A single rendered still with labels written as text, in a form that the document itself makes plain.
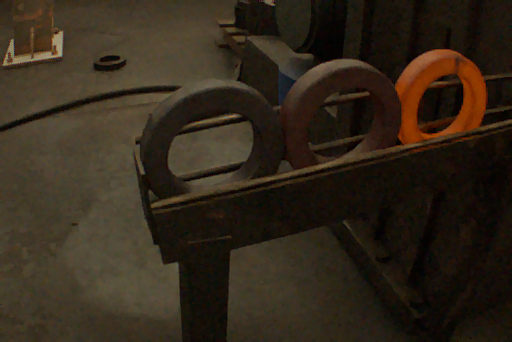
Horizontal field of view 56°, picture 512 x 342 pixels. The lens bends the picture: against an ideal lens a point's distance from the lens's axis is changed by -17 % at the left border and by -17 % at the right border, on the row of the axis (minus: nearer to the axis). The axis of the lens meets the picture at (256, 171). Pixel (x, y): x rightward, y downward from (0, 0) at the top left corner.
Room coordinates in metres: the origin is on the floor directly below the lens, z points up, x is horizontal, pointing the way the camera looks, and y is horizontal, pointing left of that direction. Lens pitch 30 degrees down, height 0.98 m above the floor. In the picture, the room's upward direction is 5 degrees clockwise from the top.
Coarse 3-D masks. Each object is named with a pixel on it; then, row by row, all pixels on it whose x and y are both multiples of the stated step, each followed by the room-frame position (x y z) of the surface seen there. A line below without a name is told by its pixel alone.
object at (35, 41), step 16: (16, 0) 2.76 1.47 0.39; (32, 0) 2.80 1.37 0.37; (48, 0) 2.83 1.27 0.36; (16, 16) 2.76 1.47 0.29; (32, 16) 2.80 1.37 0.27; (48, 16) 2.84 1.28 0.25; (16, 32) 2.76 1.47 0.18; (32, 32) 2.77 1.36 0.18; (48, 32) 2.84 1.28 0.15; (16, 48) 2.76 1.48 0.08; (32, 48) 2.73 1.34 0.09; (48, 48) 2.84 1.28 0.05; (16, 64) 2.64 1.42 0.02
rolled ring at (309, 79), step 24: (312, 72) 0.68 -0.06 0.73; (336, 72) 0.67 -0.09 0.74; (360, 72) 0.69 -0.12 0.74; (288, 96) 0.68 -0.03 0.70; (312, 96) 0.66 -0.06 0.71; (384, 96) 0.70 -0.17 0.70; (288, 120) 0.65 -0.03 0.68; (384, 120) 0.71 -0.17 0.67; (288, 144) 0.65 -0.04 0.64; (360, 144) 0.73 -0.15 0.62; (384, 144) 0.71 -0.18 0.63
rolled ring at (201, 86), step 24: (168, 96) 0.62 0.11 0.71; (192, 96) 0.61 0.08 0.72; (216, 96) 0.62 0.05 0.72; (240, 96) 0.63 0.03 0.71; (168, 120) 0.59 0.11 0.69; (264, 120) 0.64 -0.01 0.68; (144, 144) 0.59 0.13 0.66; (168, 144) 0.60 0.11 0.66; (264, 144) 0.64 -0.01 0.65; (144, 168) 0.58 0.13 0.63; (168, 168) 0.60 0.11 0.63; (240, 168) 0.66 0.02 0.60; (264, 168) 0.64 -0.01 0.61; (168, 192) 0.59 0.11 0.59
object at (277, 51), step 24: (288, 0) 2.14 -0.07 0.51; (312, 0) 1.96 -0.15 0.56; (336, 0) 1.99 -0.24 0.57; (288, 24) 2.12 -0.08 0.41; (312, 24) 1.95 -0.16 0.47; (336, 24) 1.98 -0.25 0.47; (264, 48) 2.27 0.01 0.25; (288, 48) 2.30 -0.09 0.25; (312, 48) 1.99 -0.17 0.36; (336, 48) 2.05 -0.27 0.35; (264, 72) 2.19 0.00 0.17; (264, 96) 2.17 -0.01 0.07; (336, 96) 1.80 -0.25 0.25; (312, 120) 1.76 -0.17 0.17; (312, 144) 1.74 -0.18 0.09
